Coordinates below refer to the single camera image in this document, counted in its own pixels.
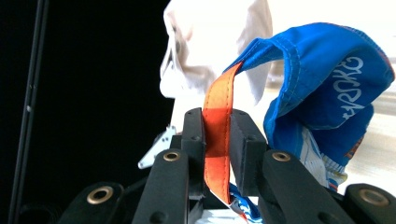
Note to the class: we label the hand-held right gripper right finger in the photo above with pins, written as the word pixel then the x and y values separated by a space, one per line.
pixel 267 180

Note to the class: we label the white cap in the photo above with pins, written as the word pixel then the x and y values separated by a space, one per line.
pixel 205 46

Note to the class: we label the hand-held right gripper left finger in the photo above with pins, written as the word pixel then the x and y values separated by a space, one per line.
pixel 174 174

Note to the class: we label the thin black metal pole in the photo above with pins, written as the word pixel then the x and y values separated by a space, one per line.
pixel 26 109

